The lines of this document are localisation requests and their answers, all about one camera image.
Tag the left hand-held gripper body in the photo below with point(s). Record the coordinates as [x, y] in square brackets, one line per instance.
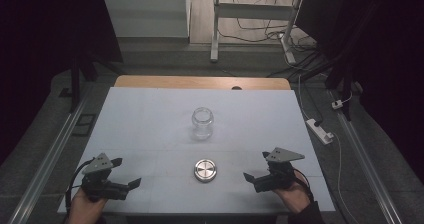
[96, 182]

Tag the white table cover sheet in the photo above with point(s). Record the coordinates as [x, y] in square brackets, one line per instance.
[160, 117]

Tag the black rectangular floor frame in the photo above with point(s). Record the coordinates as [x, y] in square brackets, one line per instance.
[85, 124]

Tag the small white adapter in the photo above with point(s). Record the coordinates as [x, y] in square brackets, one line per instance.
[337, 104]

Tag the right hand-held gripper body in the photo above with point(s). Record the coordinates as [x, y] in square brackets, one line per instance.
[278, 179]

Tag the person's left hand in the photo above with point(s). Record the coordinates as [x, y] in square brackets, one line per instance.
[85, 209]

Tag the white power strip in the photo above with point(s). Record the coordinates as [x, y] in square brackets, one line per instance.
[319, 130]

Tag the silver metal jar lid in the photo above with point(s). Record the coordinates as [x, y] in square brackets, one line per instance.
[205, 170]

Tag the clear glass jar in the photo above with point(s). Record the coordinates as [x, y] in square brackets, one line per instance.
[202, 129]

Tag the white desk frame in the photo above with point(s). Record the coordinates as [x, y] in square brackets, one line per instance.
[253, 11]

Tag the metal floor rail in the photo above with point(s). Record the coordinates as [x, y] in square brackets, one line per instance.
[366, 170]
[45, 165]

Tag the person's right hand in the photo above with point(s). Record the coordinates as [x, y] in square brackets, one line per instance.
[295, 197]

